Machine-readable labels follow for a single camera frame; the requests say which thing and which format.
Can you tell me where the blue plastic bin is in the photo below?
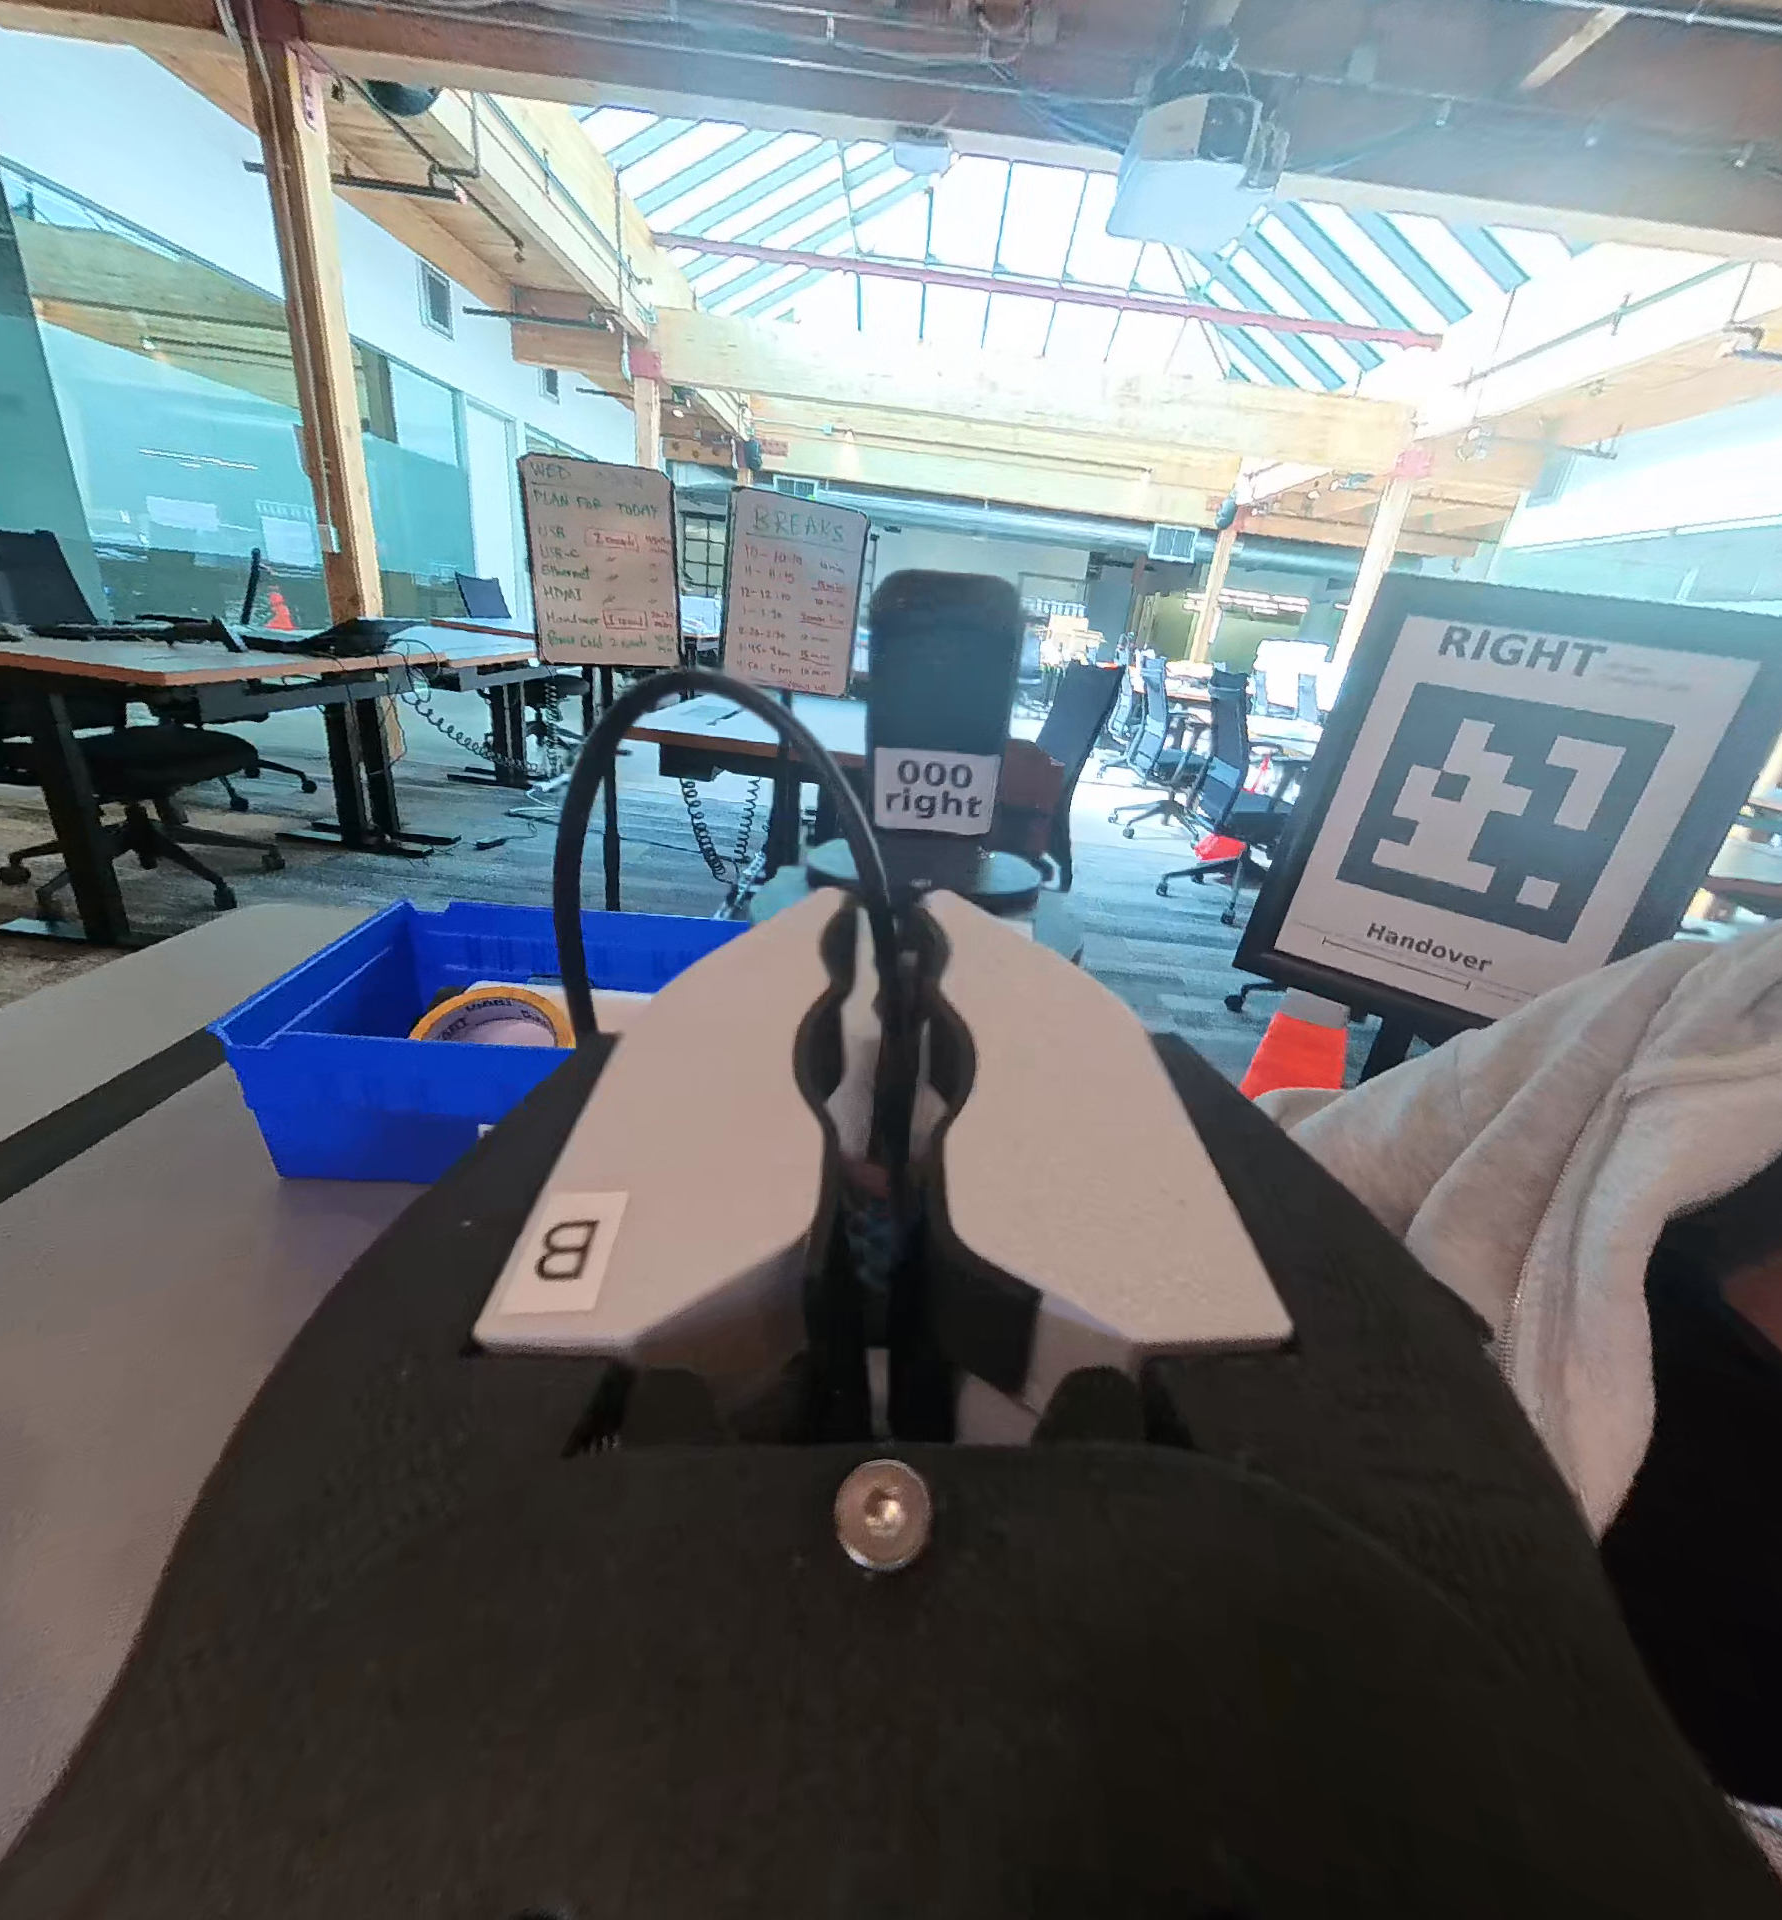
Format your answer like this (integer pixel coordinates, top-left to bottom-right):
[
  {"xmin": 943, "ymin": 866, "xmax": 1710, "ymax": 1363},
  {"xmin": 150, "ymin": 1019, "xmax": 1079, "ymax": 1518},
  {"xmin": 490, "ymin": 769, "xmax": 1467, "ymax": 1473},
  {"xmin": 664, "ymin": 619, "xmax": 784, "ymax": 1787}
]
[{"xmin": 210, "ymin": 898, "xmax": 752, "ymax": 1182}]

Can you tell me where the person's grey hoodie torso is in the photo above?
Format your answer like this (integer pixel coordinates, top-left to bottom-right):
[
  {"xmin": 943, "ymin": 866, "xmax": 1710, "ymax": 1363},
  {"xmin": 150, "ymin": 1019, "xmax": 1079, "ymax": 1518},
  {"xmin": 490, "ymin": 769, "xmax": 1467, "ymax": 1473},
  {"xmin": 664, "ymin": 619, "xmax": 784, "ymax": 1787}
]
[{"xmin": 1257, "ymin": 918, "xmax": 1782, "ymax": 1920}]

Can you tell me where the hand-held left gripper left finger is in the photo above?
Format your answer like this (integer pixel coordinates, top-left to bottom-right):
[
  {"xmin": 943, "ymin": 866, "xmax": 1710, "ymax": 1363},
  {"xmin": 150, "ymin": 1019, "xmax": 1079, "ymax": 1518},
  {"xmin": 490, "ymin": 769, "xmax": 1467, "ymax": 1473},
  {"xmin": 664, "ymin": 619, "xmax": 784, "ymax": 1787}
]
[{"xmin": 472, "ymin": 885, "xmax": 853, "ymax": 1363}]

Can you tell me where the brown padded chair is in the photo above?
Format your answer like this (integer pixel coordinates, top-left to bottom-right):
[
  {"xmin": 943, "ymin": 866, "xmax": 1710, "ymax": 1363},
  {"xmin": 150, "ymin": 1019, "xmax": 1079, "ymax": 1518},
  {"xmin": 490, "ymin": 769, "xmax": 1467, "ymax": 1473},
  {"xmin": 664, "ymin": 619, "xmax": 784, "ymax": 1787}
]
[{"xmin": 997, "ymin": 740, "xmax": 1076, "ymax": 892}]

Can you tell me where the framed black white marker poster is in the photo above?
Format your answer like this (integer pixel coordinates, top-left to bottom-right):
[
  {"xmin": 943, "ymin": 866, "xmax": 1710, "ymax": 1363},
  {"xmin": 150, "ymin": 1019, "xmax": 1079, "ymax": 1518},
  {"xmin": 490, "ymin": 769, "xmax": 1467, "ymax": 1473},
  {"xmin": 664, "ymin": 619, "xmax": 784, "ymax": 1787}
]
[{"xmin": 1230, "ymin": 572, "xmax": 1782, "ymax": 1041}]

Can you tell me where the whiteboard on stand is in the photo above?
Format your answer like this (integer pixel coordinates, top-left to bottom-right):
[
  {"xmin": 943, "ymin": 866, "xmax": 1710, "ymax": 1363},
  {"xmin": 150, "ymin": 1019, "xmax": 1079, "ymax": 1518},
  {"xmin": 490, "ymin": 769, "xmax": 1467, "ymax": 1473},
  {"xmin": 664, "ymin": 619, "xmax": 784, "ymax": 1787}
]
[
  {"xmin": 515, "ymin": 454, "xmax": 681, "ymax": 911},
  {"xmin": 719, "ymin": 487, "xmax": 871, "ymax": 702}
]

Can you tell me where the yellow masking tape roll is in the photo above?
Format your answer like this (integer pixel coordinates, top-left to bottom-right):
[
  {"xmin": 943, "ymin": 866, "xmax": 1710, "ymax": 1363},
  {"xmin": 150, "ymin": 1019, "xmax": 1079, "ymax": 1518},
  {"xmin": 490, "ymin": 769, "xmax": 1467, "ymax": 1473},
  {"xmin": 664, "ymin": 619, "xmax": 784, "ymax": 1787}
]
[{"xmin": 407, "ymin": 987, "xmax": 579, "ymax": 1054}]

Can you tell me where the wooden support post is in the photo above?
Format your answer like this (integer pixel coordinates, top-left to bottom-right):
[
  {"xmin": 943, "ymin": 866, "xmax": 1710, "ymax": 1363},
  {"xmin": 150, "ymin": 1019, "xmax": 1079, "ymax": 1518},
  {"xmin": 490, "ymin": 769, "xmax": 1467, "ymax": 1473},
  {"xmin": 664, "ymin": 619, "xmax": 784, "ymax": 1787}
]
[{"xmin": 237, "ymin": 0, "xmax": 386, "ymax": 629}]

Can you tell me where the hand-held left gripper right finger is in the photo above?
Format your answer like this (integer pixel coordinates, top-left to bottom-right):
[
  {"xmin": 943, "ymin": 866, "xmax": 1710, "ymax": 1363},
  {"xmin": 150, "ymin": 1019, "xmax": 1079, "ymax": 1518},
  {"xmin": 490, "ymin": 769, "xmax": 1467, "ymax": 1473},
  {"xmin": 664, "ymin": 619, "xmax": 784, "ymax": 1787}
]
[{"xmin": 913, "ymin": 888, "xmax": 1298, "ymax": 1409}]

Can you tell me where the white ceiling projector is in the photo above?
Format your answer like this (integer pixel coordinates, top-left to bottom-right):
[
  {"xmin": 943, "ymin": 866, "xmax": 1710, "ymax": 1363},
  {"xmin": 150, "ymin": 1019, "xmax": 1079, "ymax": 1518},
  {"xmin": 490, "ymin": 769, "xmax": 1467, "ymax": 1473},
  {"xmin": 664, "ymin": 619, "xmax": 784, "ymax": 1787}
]
[{"xmin": 1104, "ymin": 66, "xmax": 1290, "ymax": 253}]

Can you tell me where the black mesh office chair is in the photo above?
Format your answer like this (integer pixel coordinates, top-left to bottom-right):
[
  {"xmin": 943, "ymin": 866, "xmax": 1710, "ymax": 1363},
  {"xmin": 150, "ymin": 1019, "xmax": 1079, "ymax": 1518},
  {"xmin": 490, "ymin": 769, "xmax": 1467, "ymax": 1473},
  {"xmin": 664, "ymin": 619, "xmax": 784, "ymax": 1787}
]
[
  {"xmin": 1108, "ymin": 658, "xmax": 1212, "ymax": 841},
  {"xmin": 1157, "ymin": 668, "xmax": 1292, "ymax": 919},
  {"xmin": 1039, "ymin": 659, "xmax": 1133, "ymax": 892}
]

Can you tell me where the wooden office desk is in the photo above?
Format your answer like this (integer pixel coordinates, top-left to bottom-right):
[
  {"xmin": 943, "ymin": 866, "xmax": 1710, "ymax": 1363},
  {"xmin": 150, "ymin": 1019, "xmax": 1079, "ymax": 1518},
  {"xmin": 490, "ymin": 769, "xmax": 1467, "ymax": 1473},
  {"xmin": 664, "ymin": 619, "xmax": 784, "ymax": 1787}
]
[
  {"xmin": 628, "ymin": 694, "xmax": 865, "ymax": 879},
  {"xmin": 0, "ymin": 619, "xmax": 434, "ymax": 951}
]

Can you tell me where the black cable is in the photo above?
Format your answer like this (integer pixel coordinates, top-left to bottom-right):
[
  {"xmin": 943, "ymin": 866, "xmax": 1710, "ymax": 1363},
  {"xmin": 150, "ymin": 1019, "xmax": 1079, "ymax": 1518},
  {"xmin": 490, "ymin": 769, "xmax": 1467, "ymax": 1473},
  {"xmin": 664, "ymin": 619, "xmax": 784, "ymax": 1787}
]
[{"xmin": 551, "ymin": 671, "xmax": 933, "ymax": 1206}]

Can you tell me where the black laptop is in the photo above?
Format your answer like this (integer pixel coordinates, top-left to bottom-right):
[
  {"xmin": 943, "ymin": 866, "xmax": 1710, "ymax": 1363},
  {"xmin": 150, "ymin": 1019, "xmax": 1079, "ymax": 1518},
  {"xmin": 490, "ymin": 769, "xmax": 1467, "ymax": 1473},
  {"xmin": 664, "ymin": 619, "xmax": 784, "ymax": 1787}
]
[{"xmin": 237, "ymin": 617, "xmax": 422, "ymax": 658}]

